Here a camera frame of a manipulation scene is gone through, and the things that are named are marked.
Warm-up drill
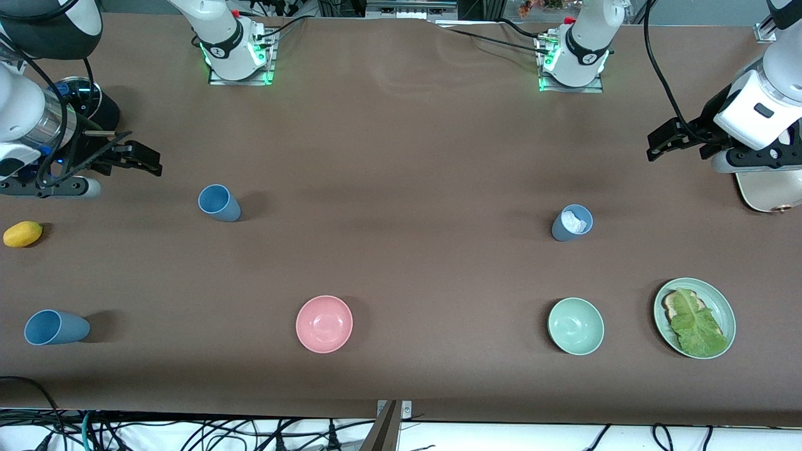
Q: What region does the blue cup holding tissue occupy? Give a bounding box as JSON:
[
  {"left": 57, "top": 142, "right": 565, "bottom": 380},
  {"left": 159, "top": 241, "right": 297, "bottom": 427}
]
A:
[{"left": 551, "top": 204, "right": 594, "bottom": 242}]

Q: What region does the glass lid blue knob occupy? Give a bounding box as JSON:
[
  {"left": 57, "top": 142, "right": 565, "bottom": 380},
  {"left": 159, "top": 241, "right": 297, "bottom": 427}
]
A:
[{"left": 55, "top": 76, "right": 102, "bottom": 120}]

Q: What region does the cream rounded board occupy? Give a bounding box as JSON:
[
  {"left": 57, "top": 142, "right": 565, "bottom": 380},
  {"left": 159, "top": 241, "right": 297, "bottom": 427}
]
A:
[{"left": 734, "top": 169, "right": 802, "bottom": 214}]

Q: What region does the yellow lemon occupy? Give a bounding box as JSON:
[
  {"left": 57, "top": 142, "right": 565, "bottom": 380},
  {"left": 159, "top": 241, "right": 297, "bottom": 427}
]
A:
[{"left": 3, "top": 220, "right": 44, "bottom": 249}]

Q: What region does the toast slice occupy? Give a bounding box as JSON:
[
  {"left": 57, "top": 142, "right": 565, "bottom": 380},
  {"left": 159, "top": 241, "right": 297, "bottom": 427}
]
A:
[{"left": 663, "top": 289, "right": 709, "bottom": 323}]

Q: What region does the green plate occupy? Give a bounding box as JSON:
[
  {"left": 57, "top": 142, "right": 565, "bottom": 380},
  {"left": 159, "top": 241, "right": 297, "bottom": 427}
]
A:
[{"left": 653, "top": 277, "right": 737, "bottom": 360}]

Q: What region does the green lettuce leaf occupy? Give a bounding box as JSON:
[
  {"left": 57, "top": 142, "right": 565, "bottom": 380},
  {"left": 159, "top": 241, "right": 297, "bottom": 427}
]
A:
[{"left": 669, "top": 289, "right": 731, "bottom": 356}]

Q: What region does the mint green bowl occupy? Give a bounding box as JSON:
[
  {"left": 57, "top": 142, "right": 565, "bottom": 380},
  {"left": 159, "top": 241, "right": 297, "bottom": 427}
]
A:
[{"left": 548, "top": 297, "right": 605, "bottom": 356}]

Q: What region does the pink bowl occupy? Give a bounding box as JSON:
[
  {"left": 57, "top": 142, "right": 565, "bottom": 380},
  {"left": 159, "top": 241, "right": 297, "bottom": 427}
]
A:
[{"left": 296, "top": 295, "right": 354, "bottom": 355}]

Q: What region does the white power strip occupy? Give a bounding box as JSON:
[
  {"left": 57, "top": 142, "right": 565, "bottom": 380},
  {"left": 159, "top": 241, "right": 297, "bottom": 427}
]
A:
[{"left": 365, "top": 0, "right": 458, "bottom": 21}]

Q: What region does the grey slanted beam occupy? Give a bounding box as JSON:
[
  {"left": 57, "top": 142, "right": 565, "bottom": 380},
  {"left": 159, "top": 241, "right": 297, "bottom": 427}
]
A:
[{"left": 359, "top": 401, "right": 402, "bottom": 451}]

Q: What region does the black pot blue handle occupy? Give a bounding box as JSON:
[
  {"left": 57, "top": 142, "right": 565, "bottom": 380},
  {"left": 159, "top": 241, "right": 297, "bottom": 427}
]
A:
[{"left": 53, "top": 76, "right": 121, "bottom": 135}]

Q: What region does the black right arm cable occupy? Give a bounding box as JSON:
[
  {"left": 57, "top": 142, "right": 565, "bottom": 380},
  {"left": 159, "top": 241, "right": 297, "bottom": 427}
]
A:
[{"left": 0, "top": 34, "right": 96, "bottom": 189}]

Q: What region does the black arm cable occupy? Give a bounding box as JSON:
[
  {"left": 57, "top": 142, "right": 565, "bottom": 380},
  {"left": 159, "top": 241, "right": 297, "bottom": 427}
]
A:
[
  {"left": 643, "top": 0, "right": 710, "bottom": 146},
  {"left": 0, "top": 34, "right": 96, "bottom": 189}
]

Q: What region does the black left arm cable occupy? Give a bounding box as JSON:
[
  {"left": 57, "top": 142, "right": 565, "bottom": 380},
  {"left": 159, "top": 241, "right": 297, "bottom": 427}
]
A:
[{"left": 643, "top": 0, "right": 710, "bottom": 146}]

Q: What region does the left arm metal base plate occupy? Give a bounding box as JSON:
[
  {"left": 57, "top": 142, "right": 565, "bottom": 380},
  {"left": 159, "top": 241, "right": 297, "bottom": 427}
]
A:
[{"left": 538, "top": 34, "right": 604, "bottom": 94}]

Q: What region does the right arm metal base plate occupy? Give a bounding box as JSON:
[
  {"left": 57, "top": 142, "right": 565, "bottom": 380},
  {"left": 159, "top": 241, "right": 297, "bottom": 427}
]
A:
[{"left": 208, "top": 28, "right": 277, "bottom": 86}]

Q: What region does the aluminium frame profile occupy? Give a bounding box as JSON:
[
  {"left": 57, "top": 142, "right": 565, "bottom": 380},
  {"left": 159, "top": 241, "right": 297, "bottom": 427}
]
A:
[{"left": 755, "top": 0, "right": 791, "bottom": 43}]

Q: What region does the black cable on tabletop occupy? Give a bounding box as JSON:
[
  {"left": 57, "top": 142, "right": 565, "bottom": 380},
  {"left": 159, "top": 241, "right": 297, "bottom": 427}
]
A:
[{"left": 439, "top": 19, "right": 547, "bottom": 54}]

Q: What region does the black looping floor cable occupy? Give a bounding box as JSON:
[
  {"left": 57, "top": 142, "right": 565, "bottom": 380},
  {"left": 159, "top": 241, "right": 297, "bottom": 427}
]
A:
[{"left": 0, "top": 375, "right": 67, "bottom": 451}]

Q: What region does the small metal bracket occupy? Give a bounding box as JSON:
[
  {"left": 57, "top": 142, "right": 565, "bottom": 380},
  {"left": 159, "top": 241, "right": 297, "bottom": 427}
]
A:
[{"left": 376, "top": 400, "right": 413, "bottom": 420}]

